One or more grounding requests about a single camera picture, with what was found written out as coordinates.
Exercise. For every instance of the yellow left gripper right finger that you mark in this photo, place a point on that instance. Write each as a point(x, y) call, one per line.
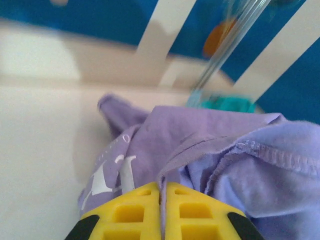
point(195, 217)

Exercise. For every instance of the teal cloth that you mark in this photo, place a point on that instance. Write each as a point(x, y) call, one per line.
point(230, 105)

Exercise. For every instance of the light blue plastic basket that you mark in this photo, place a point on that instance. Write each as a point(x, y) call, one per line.
point(195, 100)

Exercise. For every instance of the aluminium frame post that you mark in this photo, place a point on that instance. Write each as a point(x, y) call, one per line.
point(232, 32)

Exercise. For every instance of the purple t-shirt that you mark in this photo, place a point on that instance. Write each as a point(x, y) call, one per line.
point(200, 130)

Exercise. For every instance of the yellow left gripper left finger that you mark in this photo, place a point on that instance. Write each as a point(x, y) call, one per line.
point(130, 217)

